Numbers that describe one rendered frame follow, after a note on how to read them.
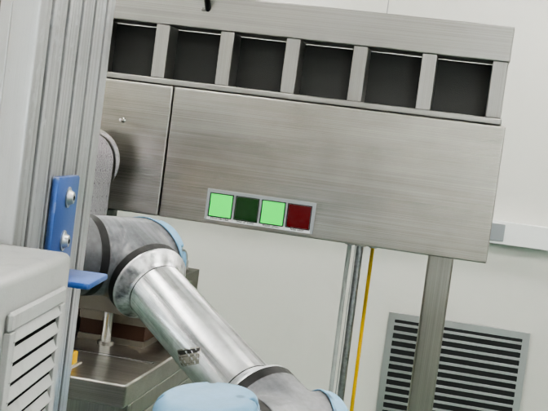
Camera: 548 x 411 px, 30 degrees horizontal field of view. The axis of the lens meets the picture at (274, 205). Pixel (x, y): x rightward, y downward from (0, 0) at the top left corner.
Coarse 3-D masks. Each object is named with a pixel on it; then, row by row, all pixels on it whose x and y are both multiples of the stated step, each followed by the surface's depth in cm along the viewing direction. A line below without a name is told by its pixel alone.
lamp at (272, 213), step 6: (264, 204) 229; (270, 204) 229; (276, 204) 229; (282, 204) 228; (264, 210) 229; (270, 210) 229; (276, 210) 229; (282, 210) 228; (264, 216) 229; (270, 216) 229; (276, 216) 229; (282, 216) 228; (264, 222) 229; (270, 222) 229; (276, 222) 229
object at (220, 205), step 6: (210, 198) 231; (216, 198) 231; (222, 198) 231; (228, 198) 230; (210, 204) 231; (216, 204) 231; (222, 204) 231; (228, 204) 231; (210, 210) 231; (216, 210) 231; (222, 210) 231; (228, 210) 231; (222, 216) 231; (228, 216) 231
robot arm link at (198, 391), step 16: (192, 384) 116; (208, 384) 117; (224, 384) 117; (160, 400) 111; (176, 400) 111; (192, 400) 111; (208, 400) 111; (224, 400) 111; (240, 400) 111; (256, 400) 113
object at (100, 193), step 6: (96, 186) 219; (102, 186) 222; (108, 186) 226; (96, 192) 219; (102, 192) 223; (108, 192) 227; (96, 198) 220; (102, 198) 223; (96, 204) 220; (102, 204) 224; (96, 210) 221; (102, 210) 224
